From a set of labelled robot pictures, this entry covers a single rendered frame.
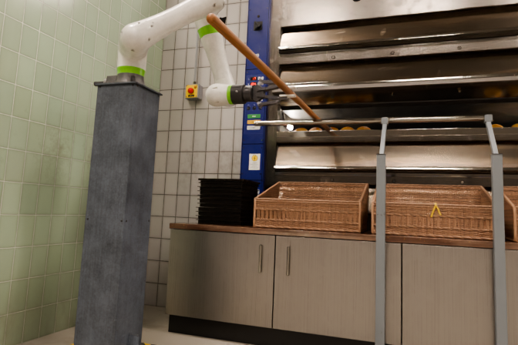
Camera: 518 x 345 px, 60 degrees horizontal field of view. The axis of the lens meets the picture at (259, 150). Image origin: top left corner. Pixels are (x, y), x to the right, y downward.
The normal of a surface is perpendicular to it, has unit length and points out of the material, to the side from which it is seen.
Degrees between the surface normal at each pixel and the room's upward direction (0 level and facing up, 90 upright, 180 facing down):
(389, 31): 70
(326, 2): 90
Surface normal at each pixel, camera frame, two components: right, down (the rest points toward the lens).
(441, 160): -0.30, -0.47
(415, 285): -0.33, -0.14
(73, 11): 0.94, 0.00
